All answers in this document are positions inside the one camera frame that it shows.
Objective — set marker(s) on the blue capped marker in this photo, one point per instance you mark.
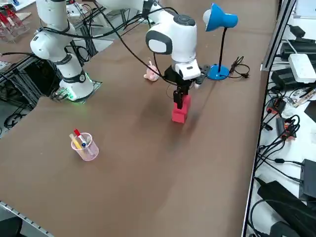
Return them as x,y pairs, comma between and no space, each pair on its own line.
84,144

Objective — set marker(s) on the pink plush toy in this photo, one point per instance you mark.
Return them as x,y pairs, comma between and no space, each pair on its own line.
151,75

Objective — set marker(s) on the aluminium profile frame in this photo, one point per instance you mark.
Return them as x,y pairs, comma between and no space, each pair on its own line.
277,32

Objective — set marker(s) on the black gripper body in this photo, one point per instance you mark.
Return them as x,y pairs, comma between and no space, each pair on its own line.
172,75

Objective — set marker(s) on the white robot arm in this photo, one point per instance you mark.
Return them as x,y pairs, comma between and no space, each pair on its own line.
184,42

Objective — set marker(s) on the black grey wrist module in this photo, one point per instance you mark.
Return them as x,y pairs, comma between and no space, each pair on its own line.
201,80

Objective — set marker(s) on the clear rack with red parts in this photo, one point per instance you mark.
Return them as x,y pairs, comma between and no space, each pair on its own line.
11,24

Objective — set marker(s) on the yellow pen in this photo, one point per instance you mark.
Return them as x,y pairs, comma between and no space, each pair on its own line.
75,143

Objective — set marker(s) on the aluminium table edge rail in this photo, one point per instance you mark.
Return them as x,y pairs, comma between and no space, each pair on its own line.
24,218

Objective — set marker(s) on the red black electronic device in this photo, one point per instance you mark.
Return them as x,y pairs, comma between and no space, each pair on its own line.
274,108

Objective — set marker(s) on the red capped marker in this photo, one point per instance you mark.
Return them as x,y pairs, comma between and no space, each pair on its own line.
77,132

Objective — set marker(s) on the white power strip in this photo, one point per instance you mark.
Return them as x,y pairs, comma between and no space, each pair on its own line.
302,67

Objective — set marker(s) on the black box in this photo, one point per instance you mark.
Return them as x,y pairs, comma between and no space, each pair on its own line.
308,180

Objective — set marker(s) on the blue desk lamp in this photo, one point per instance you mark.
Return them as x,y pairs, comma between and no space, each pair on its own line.
219,18

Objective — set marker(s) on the clear pink plastic cup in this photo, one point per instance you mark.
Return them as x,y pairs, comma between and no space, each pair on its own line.
89,151

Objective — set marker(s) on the red block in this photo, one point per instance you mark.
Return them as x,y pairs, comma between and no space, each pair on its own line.
181,114

